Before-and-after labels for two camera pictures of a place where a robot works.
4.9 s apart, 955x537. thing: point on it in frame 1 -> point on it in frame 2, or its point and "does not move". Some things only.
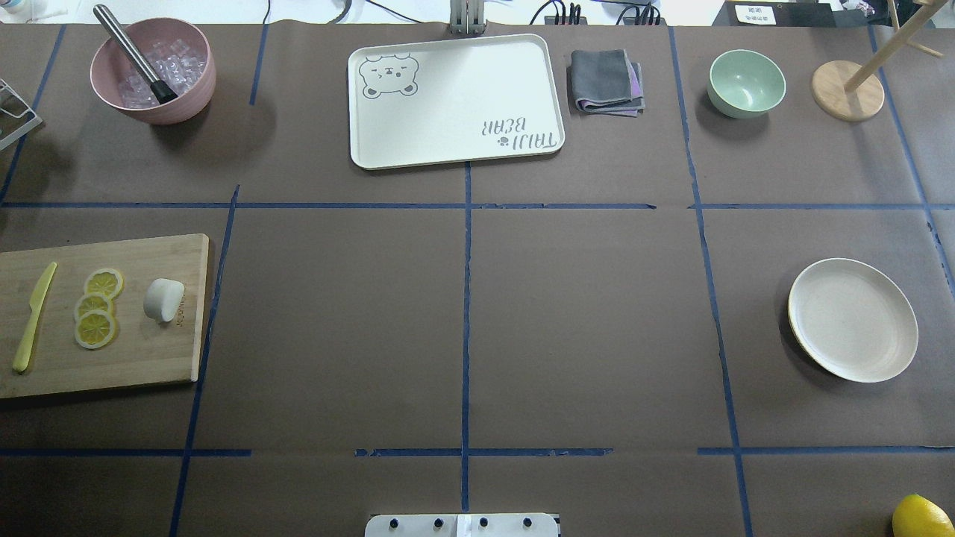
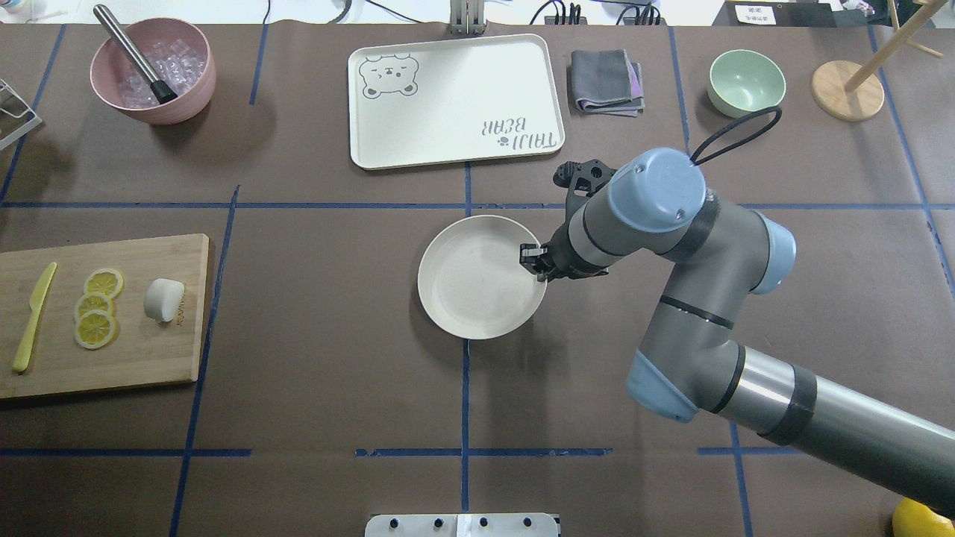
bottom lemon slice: x=95 y=329 does not move
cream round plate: x=853 y=321 -> x=471 y=282
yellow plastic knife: x=21 y=356 does not move
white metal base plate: x=462 y=525 does not move
